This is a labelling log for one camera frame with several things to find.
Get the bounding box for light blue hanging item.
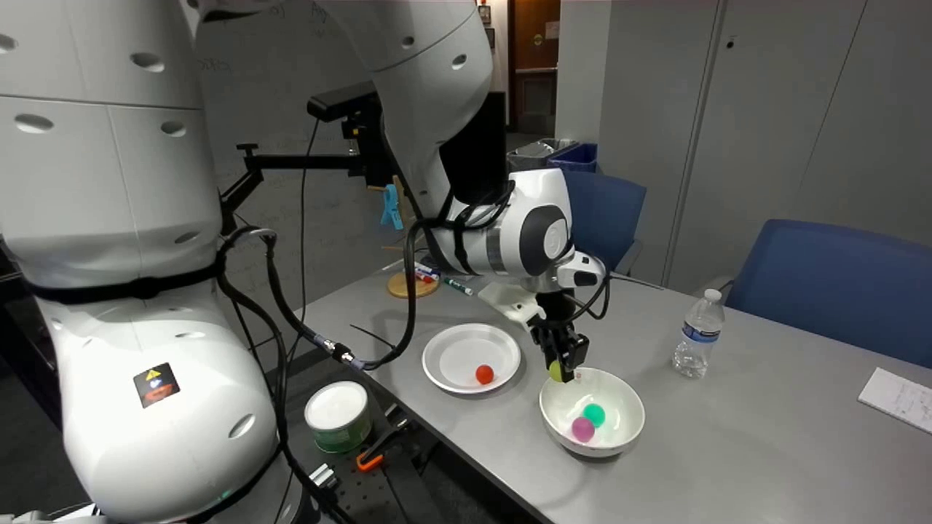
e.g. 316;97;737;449
376;184;405;232

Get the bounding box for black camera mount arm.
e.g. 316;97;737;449
217;113;396;236

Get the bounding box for orange and black clamp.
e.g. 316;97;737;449
354;415;413;474

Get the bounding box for grey metal cabinet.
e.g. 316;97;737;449
595;0;932;295

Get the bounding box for white round plate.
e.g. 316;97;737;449
419;321;526;398

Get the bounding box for green and white tape roll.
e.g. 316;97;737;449
304;378;376;458

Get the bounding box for black mounted camera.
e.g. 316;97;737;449
307;85;381;126

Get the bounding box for white paper sheet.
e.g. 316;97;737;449
856;363;932;436

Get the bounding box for brown wooden door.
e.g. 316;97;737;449
510;0;563;139

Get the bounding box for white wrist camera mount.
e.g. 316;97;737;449
482;277;547;330

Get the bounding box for black cable bundle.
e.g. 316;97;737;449
212;223;431;372

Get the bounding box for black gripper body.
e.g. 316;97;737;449
531;284;591;346

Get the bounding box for blue bin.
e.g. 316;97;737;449
542;139;600;174

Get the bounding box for clear plastic water bottle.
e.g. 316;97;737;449
674;284;729;382

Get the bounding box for white round bowl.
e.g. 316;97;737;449
537;363;651;459

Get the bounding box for blue office chair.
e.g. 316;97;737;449
722;215;932;370
563;168;651;273

